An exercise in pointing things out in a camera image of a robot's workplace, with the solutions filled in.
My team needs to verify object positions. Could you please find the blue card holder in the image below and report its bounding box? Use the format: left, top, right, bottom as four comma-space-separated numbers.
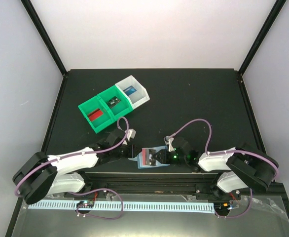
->
128, 146, 169, 169

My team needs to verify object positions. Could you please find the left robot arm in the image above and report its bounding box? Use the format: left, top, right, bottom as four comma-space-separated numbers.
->
12, 129, 140, 204

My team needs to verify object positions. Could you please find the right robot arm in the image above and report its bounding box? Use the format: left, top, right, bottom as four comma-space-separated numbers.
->
145, 137, 279, 200

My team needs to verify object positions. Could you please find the red card in bin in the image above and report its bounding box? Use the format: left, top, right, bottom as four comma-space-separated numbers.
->
88, 108, 103, 121

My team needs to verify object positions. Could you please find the black card in bin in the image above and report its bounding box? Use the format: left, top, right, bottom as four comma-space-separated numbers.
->
106, 96, 120, 108

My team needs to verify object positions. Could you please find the blue card in bin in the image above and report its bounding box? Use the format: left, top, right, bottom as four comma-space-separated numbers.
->
123, 85, 137, 96

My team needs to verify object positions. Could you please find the green end plastic bin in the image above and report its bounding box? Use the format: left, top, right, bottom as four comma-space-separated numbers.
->
78, 95, 114, 134

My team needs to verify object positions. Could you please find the green middle plastic bin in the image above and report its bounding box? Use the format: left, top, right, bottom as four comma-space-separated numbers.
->
97, 85, 133, 121

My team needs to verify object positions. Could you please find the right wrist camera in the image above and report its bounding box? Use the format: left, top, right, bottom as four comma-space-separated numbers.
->
164, 136, 175, 152

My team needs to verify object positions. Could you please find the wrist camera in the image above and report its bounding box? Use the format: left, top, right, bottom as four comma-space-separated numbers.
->
164, 136, 175, 152
123, 129, 136, 145

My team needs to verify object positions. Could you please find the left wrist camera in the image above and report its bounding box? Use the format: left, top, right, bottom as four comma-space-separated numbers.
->
123, 129, 136, 145

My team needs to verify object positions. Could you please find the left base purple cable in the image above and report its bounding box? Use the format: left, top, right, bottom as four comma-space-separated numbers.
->
75, 187, 124, 220

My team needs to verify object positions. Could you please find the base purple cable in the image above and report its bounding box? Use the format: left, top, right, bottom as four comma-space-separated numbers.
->
215, 190, 253, 220
75, 187, 124, 220

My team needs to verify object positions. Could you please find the white slotted cable duct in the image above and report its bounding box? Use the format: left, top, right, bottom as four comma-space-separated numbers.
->
28, 199, 215, 214

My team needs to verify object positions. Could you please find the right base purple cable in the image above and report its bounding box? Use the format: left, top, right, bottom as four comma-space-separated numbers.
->
215, 190, 253, 220

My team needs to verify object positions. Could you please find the black frame post left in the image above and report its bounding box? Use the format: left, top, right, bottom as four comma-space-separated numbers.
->
21, 0, 68, 76

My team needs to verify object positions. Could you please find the black frame post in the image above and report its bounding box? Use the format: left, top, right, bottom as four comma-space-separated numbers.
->
21, 0, 68, 76
238, 0, 286, 76

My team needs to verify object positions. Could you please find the black frame post right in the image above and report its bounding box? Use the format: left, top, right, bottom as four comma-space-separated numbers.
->
238, 0, 286, 76

